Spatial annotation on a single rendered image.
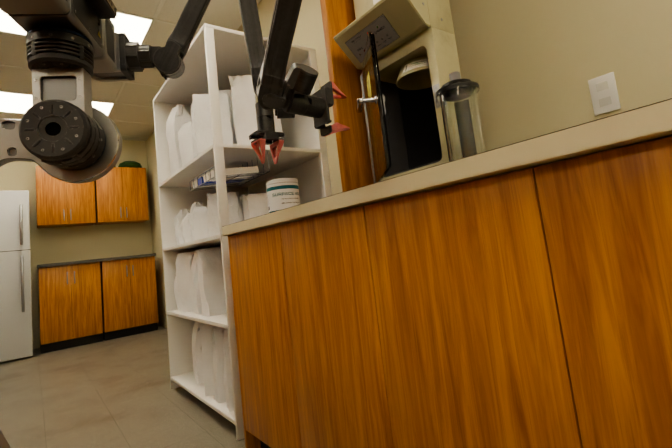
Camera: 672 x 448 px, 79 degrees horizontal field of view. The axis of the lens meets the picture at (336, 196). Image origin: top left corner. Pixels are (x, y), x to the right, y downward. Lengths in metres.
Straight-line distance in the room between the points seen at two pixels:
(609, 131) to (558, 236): 0.18
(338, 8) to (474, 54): 0.55
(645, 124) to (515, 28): 1.05
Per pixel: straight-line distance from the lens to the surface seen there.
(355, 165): 1.44
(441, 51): 1.33
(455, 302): 0.89
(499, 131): 1.64
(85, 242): 6.31
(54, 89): 1.20
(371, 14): 1.38
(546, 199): 0.77
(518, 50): 1.66
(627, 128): 0.70
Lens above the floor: 0.80
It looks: 7 degrees up
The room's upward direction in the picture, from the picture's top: 7 degrees counter-clockwise
